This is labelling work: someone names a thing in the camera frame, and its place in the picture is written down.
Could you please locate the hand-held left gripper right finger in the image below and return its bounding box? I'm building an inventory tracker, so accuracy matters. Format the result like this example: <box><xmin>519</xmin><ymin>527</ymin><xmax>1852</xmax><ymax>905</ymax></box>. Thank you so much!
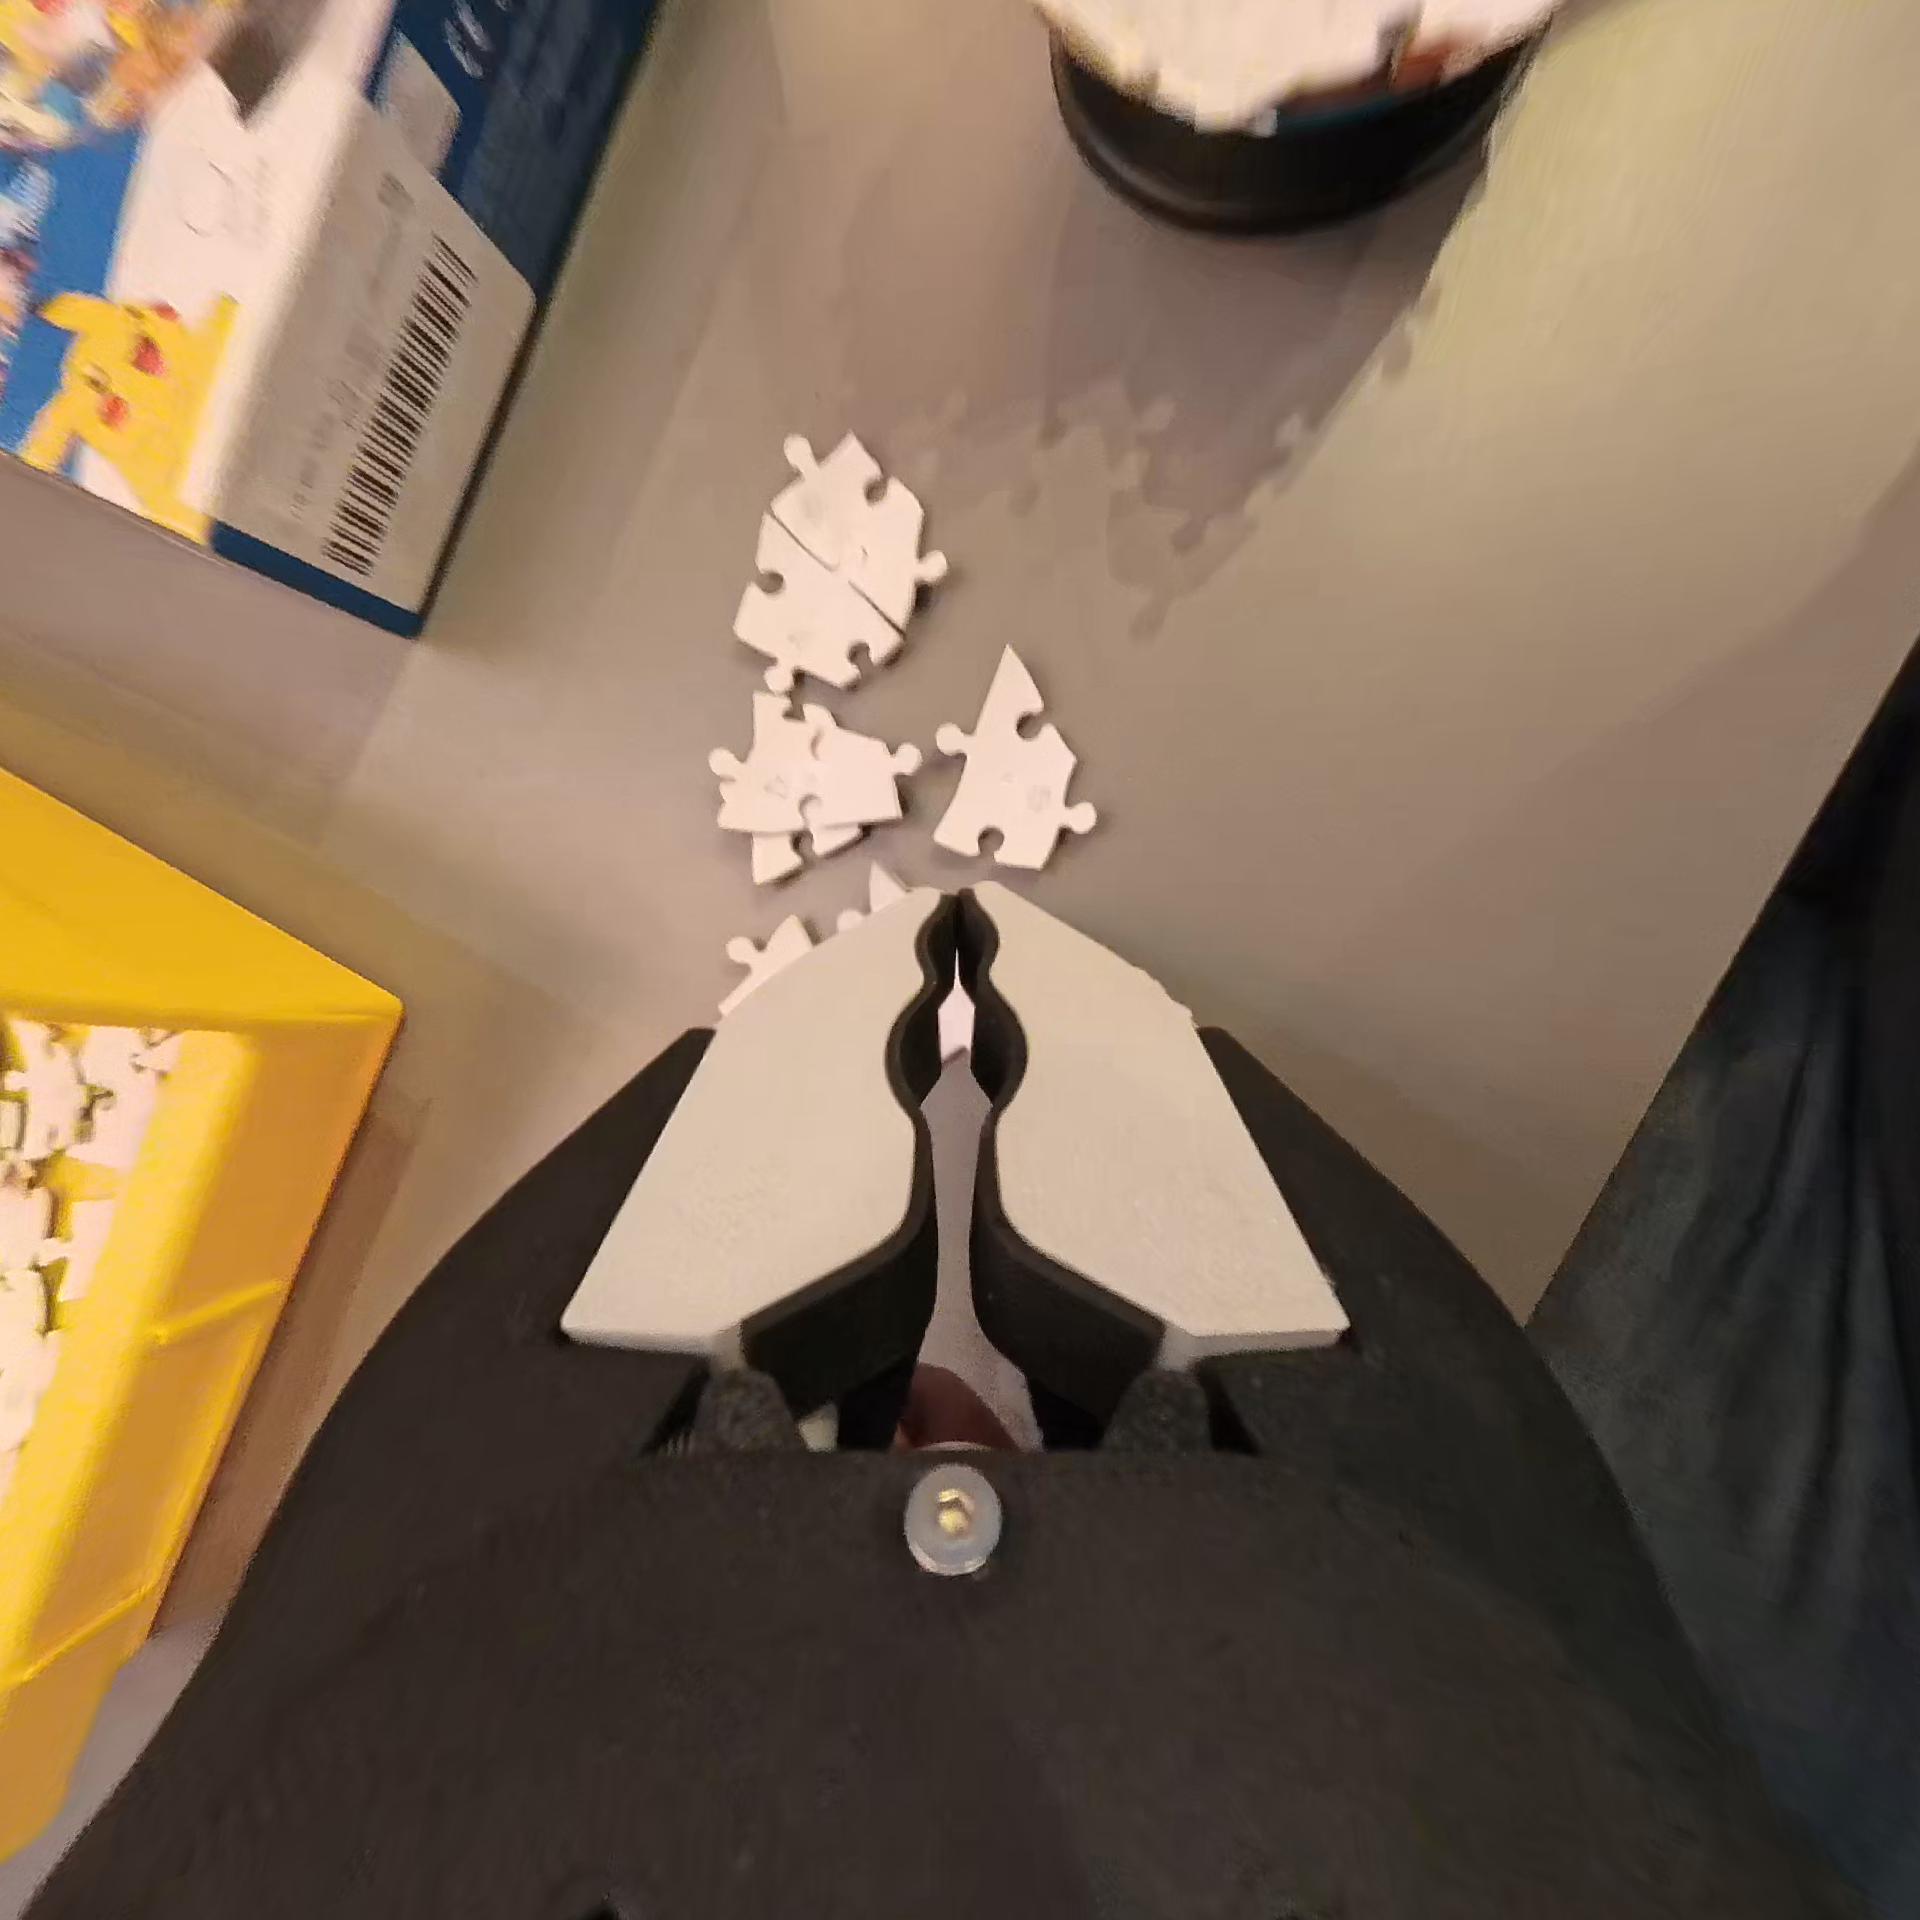
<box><xmin>958</xmin><ymin>883</ymin><xmax>1353</xmax><ymax>1454</ymax></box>

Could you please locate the yellow cardboard box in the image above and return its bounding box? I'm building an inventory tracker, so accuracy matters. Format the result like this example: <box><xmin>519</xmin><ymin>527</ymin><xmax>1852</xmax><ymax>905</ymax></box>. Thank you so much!
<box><xmin>0</xmin><ymin>767</ymin><xmax>407</xmax><ymax>1846</ymax></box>

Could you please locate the pile of white puzzle pieces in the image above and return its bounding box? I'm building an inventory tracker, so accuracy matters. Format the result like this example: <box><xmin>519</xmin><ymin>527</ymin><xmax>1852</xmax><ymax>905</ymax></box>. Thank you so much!
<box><xmin>0</xmin><ymin>1018</ymin><xmax>178</xmax><ymax>1501</ymax></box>

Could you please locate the black round container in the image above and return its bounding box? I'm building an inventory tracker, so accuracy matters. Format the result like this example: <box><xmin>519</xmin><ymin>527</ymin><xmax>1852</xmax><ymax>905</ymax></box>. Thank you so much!
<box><xmin>1050</xmin><ymin>26</ymin><xmax>1547</xmax><ymax>234</ymax></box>

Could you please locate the dark blue cloth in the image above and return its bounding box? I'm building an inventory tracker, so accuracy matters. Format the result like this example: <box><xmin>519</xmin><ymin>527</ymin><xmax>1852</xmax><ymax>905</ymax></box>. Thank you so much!
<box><xmin>1526</xmin><ymin>645</ymin><xmax>1920</xmax><ymax>1920</ymax></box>

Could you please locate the blue printed puzzle carton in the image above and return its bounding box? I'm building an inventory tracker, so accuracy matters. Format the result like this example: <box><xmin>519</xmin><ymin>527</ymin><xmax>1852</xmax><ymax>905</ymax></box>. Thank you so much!
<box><xmin>0</xmin><ymin>0</ymin><xmax>662</xmax><ymax>645</ymax></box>

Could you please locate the group of puzzle pieces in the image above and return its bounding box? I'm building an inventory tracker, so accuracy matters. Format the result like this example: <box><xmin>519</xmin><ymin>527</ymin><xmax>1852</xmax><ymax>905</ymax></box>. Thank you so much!
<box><xmin>709</xmin><ymin>432</ymin><xmax>1100</xmax><ymax>1022</ymax></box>

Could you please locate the partly built puzzle ball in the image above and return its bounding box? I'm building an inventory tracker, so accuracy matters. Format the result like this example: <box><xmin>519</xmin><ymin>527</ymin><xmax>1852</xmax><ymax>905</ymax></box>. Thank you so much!
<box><xmin>1030</xmin><ymin>0</ymin><xmax>1565</xmax><ymax>135</ymax></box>

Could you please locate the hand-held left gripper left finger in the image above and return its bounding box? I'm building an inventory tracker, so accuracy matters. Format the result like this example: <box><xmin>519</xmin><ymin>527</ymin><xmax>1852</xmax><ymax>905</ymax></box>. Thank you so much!
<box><xmin>562</xmin><ymin>889</ymin><xmax>962</xmax><ymax>1454</ymax></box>

